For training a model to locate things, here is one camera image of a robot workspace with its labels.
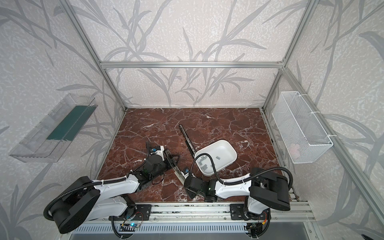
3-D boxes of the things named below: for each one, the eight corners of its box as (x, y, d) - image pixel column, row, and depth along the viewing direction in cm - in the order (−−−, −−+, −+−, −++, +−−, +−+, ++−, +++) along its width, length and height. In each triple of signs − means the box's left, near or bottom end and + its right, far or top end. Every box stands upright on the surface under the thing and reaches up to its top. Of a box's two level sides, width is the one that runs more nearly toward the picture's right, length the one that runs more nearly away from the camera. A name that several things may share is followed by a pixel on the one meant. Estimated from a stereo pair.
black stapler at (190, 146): (192, 158, 95) (192, 156, 93) (177, 128, 111) (176, 125, 108) (197, 155, 96) (197, 153, 94) (181, 126, 112) (181, 123, 109)
